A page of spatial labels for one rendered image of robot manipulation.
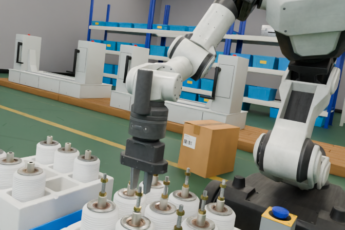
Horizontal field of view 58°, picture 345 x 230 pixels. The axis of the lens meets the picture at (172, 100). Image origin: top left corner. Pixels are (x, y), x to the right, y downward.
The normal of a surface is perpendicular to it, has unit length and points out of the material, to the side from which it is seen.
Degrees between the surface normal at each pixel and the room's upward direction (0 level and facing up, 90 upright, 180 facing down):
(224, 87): 90
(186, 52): 79
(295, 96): 61
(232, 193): 46
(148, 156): 90
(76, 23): 90
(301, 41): 132
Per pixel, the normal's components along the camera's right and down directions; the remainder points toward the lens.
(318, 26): -0.24, 0.72
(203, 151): -0.72, -0.02
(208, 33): -0.06, -0.17
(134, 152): -0.45, 0.04
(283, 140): -0.30, -0.65
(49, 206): 0.83, 0.17
